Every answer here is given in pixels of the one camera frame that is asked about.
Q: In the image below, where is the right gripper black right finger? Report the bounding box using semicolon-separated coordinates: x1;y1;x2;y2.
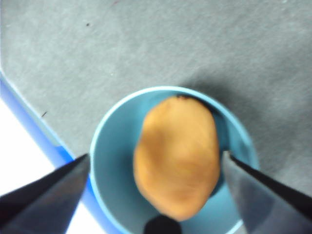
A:
223;151;312;234

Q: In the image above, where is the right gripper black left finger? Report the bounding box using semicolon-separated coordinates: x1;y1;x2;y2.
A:
0;154;90;234

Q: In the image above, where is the blue bowl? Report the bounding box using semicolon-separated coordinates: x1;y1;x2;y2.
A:
89;85;259;234

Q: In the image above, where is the brown potato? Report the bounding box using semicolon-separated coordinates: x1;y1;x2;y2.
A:
133;95;221;222

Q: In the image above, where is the blue metal table frame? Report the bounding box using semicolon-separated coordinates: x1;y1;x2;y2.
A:
0;70;108;234

